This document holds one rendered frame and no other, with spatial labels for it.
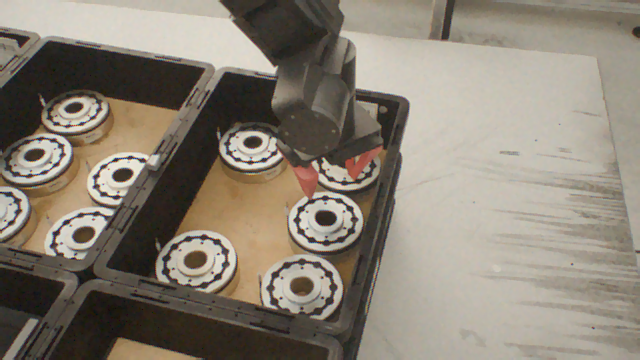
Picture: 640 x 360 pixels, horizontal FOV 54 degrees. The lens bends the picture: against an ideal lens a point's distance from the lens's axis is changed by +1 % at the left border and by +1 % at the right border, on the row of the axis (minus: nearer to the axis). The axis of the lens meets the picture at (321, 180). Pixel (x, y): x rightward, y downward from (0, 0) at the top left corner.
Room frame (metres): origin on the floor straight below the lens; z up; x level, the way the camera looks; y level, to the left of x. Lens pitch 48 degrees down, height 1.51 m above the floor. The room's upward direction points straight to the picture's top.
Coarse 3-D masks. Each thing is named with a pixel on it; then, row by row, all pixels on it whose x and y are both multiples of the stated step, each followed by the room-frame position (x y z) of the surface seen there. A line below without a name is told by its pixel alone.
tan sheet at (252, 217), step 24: (216, 168) 0.65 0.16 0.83; (288, 168) 0.65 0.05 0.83; (216, 192) 0.60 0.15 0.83; (240, 192) 0.60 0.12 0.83; (264, 192) 0.60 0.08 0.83; (288, 192) 0.60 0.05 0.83; (192, 216) 0.55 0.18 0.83; (216, 216) 0.55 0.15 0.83; (240, 216) 0.55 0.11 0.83; (264, 216) 0.55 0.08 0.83; (240, 240) 0.51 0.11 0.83; (264, 240) 0.51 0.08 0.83; (240, 264) 0.47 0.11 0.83; (264, 264) 0.47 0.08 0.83; (336, 264) 0.47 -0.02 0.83; (240, 288) 0.43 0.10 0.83
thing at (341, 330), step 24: (216, 72) 0.75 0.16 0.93; (240, 72) 0.75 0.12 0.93; (264, 72) 0.75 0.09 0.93; (360, 96) 0.70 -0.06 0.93; (384, 96) 0.70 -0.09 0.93; (192, 120) 0.65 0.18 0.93; (384, 168) 0.55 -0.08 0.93; (144, 192) 0.51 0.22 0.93; (384, 192) 0.51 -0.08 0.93; (120, 240) 0.44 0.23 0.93; (96, 264) 0.40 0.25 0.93; (360, 264) 0.41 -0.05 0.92; (144, 288) 0.37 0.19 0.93; (360, 288) 0.37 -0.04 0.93; (240, 312) 0.34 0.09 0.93; (288, 312) 0.34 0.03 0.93; (336, 336) 0.32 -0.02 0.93
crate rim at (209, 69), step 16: (32, 48) 0.81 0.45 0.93; (96, 48) 0.81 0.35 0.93; (112, 48) 0.81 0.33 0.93; (16, 64) 0.77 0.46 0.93; (176, 64) 0.78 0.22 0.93; (192, 64) 0.77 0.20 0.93; (208, 64) 0.77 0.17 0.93; (0, 80) 0.73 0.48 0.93; (208, 80) 0.74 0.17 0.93; (192, 96) 0.70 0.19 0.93; (176, 128) 0.63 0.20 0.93; (160, 144) 0.60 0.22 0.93; (144, 176) 0.54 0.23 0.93; (128, 192) 0.51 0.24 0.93; (112, 224) 0.46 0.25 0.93; (96, 240) 0.44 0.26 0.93; (16, 256) 0.41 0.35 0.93; (32, 256) 0.41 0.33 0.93; (48, 256) 0.41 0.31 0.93; (96, 256) 0.41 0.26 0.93; (80, 272) 0.39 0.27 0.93
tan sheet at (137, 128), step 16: (112, 112) 0.78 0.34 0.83; (128, 112) 0.78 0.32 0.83; (144, 112) 0.78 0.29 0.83; (160, 112) 0.78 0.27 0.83; (176, 112) 0.78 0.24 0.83; (112, 128) 0.74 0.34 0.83; (128, 128) 0.74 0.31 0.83; (144, 128) 0.74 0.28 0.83; (160, 128) 0.74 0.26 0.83; (96, 144) 0.70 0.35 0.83; (112, 144) 0.70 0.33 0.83; (128, 144) 0.70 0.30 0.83; (144, 144) 0.70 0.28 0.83; (80, 160) 0.66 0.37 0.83; (96, 160) 0.66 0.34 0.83; (0, 176) 0.63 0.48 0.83; (80, 176) 0.63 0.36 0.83; (64, 192) 0.60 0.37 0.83; (80, 192) 0.60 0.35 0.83; (48, 208) 0.57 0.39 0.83; (64, 208) 0.57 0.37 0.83; (80, 208) 0.57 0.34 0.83; (48, 224) 0.54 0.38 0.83; (32, 240) 0.51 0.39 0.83
